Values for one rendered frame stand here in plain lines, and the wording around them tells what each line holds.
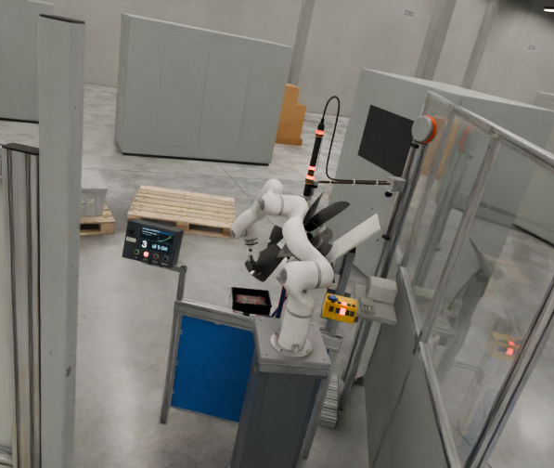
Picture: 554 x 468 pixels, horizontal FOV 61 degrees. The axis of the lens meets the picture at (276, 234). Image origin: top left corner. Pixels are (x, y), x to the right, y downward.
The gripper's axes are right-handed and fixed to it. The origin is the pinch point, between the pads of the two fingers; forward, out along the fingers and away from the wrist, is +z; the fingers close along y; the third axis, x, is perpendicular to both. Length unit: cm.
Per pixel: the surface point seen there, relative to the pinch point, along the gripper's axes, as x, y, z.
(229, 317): 9.9, -31.1, 13.7
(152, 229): 41, -33, -38
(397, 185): -84, 39, -31
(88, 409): 104, -35, 72
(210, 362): 26, -30, 43
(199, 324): 28.0, -29.4, 18.7
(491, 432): -94, -123, 0
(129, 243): 53, -35, -32
